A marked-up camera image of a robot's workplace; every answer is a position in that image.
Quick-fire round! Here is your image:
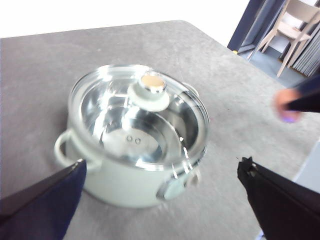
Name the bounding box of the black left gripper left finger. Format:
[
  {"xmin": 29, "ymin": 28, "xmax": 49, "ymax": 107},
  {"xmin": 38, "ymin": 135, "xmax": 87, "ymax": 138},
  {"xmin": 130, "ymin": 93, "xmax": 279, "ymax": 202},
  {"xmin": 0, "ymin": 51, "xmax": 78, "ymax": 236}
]
[{"xmin": 0, "ymin": 158, "xmax": 88, "ymax": 240}]

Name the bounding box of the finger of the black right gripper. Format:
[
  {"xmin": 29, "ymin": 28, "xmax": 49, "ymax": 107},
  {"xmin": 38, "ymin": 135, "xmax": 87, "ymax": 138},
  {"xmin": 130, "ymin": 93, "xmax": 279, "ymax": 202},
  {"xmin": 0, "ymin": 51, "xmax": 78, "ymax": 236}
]
[
  {"xmin": 286, "ymin": 93, "xmax": 320, "ymax": 113},
  {"xmin": 292, "ymin": 74, "xmax": 320, "ymax": 97}
]

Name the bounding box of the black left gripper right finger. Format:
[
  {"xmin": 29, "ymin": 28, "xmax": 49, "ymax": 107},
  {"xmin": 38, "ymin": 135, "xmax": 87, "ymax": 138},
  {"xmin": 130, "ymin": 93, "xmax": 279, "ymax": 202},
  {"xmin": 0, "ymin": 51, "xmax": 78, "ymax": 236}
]
[{"xmin": 236, "ymin": 156, "xmax": 320, "ymax": 240}]

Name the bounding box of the brown egg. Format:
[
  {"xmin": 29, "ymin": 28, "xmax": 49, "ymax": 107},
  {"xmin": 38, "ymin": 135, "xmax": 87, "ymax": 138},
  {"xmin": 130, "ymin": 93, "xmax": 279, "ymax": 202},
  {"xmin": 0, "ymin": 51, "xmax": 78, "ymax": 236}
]
[{"xmin": 272, "ymin": 88, "xmax": 305, "ymax": 124}]

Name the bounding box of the glass lid with green knob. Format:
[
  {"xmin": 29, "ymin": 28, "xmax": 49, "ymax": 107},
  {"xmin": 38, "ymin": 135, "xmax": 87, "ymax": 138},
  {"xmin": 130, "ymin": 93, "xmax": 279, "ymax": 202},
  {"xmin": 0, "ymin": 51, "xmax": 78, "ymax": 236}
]
[{"xmin": 68, "ymin": 63, "xmax": 211, "ymax": 171}]

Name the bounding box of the pale green electric pot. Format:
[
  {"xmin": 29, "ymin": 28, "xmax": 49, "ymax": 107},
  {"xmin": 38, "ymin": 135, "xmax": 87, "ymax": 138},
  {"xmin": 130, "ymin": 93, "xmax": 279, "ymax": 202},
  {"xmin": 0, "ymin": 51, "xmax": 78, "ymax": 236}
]
[{"xmin": 53, "ymin": 63, "xmax": 211, "ymax": 210}]

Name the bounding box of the grey ribbed curtain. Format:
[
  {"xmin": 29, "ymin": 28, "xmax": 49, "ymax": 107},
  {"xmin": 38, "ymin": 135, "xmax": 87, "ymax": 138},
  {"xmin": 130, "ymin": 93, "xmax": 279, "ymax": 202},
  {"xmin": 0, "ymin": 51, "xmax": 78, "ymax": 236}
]
[{"xmin": 291, "ymin": 29, "xmax": 320, "ymax": 77}]

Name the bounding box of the pale wooden chair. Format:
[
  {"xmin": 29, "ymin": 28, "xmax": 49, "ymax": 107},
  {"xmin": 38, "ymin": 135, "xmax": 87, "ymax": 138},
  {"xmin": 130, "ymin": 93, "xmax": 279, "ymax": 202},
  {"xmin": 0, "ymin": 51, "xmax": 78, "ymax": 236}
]
[{"xmin": 254, "ymin": 0, "xmax": 320, "ymax": 78}]

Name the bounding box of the dark blue door frame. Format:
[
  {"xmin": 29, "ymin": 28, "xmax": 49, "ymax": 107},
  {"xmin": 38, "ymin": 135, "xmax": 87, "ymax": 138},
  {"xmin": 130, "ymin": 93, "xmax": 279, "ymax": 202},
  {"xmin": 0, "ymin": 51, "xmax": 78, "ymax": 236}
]
[{"xmin": 227, "ymin": 0, "xmax": 278, "ymax": 55}]

